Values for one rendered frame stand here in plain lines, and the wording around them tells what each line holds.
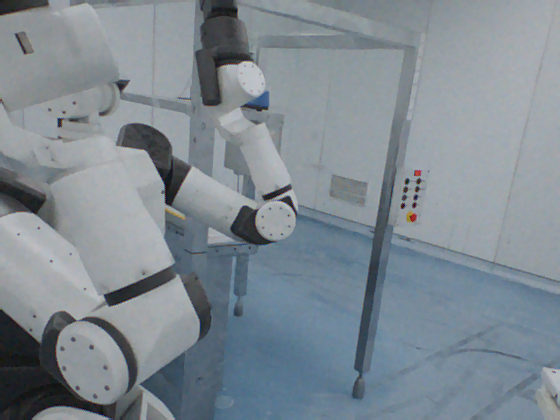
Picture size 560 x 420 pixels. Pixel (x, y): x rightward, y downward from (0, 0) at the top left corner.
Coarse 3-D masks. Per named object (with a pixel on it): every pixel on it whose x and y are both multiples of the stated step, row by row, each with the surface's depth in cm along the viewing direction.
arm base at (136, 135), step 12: (120, 132) 95; (132, 132) 97; (144, 132) 99; (156, 132) 101; (120, 144) 93; (132, 144) 94; (144, 144) 96; (156, 144) 98; (168, 144) 100; (156, 156) 96; (168, 156) 97; (156, 168) 95; (168, 168) 96
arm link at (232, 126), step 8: (216, 112) 103; (232, 112) 106; (240, 112) 108; (216, 120) 104; (224, 120) 104; (232, 120) 106; (240, 120) 107; (248, 120) 107; (224, 128) 104; (232, 128) 104; (240, 128) 106; (248, 128) 101; (256, 128) 101; (264, 128) 103; (224, 136) 104; (232, 136) 103; (240, 136) 102; (248, 136) 101; (256, 136) 101; (264, 136) 102; (240, 144) 103
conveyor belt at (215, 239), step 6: (174, 210) 219; (210, 228) 197; (210, 234) 190; (216, 234) 191; (222, 234) 193; (210, 240) 189; (216, 240) 190; (222, 240) 192; (228, 240) 194; (210, 246) 190; (216, 246) 192
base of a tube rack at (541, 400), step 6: (540, 390) 102; (540, 396) 101; (540, 402) 100; (546, 402) 98; (552, 402) 98; (540, 408) 100; (546, 408) 97; (552, 408) 96; (558, 408) 97; (546, 414) 97; (552, 414) 94; (558, 414) 95
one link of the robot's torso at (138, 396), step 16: (128, 400) 100; (144, 400) 98; (160, 400) 103; (48, 416) 82; (64, 416) 82; (80, 416) 83; (96, 416) 84; (128, 416) 99; (144, 416) 94; (160, 416) 100
